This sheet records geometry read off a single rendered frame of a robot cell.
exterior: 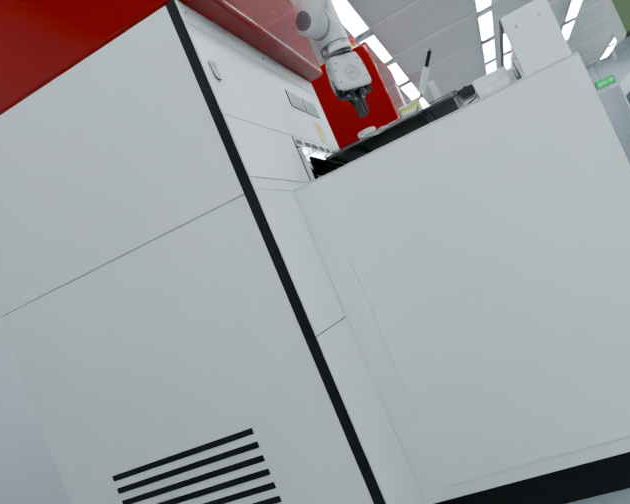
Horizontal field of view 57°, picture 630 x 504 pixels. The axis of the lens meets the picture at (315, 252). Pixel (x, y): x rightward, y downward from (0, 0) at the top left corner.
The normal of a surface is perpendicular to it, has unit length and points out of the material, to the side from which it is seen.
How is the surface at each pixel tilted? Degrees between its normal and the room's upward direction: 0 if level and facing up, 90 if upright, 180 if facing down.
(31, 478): 90
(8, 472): 90
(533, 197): 90
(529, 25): 90
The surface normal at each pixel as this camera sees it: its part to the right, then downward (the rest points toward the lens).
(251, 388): -0.32, 0.07
